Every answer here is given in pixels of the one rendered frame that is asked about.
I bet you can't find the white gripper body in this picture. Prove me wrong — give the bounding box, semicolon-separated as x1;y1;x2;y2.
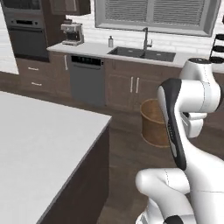
186;116;205;140

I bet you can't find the round wooden basket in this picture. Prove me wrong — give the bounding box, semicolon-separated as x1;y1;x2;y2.
139;98;172;149

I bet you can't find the brown sink cabinet run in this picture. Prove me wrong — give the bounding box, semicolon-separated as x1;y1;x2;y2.
103;58;224;114

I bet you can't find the white top dining counter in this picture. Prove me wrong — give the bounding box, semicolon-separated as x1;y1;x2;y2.
0;90;113;224

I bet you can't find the brown drawer cabinet run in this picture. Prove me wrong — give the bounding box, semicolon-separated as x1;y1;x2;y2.
15;51;72;98

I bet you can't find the brown upper cabinet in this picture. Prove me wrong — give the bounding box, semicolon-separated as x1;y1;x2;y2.
48;0;92;17

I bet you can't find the black tiered stand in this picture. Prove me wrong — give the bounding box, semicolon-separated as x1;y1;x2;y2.
209;33;224;65

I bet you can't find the dark double sink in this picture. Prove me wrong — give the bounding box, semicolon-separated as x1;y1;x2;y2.
107;45;177;63

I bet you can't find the dark metal faucet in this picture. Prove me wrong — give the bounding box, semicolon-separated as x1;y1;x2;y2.
142;26;153;52

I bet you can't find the grey dishwasher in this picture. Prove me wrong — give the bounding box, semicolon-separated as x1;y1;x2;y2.
68;54;106;108

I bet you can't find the grey window with blinds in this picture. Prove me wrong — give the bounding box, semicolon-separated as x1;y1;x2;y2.
94;0;223;38

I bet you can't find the silver coffee machine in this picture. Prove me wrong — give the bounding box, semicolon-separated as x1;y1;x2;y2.
59;22;86;47

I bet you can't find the black wall oven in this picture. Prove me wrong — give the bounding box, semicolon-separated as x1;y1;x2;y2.
0;0;51;63

